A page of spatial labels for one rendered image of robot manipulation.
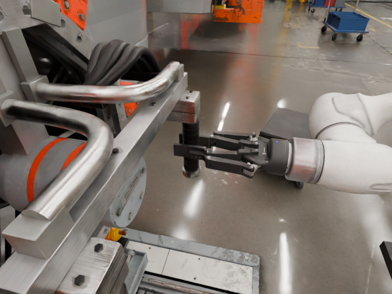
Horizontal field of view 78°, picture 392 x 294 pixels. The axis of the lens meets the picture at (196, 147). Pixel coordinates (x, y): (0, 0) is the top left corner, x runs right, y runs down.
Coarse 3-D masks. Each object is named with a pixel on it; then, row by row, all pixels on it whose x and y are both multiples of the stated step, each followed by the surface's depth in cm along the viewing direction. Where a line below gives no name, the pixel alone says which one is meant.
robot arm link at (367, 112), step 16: (320, 96) 63; (336, 96) 57; (352, 96) 54; (368, 96) 54; (384, 96) 52; (320, 112) 57; (336, 112) 54; (352, 112) 52; (368, 112) 51; (384, 112) 51; (320, 128) 54; (368, 128) 52
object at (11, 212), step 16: (32, 48) 48; (48, 48) 48; (48, 64) 53; (64, 64) 53; (48, 80) 52; (64, 80) 56; (80, 80) 58; (48, 128) 69; (0, 208) 45; (0, 224) 45; (0, 240) 45; (0, 256) 46
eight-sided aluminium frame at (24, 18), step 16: (0, 0) 30; (16, 0) 32; (32, 0) 34; (48, 0) 36; (0, 16) 31; (16, 16) 32; (32, 16) 34; (48, 16) 37; (64, 16) 40; (0, 32) 30; (32, 32) 40; (48, 32) 39; (64, 32) 40; (80, 32) 44; (64, 48) 46; (80, 48) 45; (80, 64) 51; (112, 112) 61; (112, 128) 68
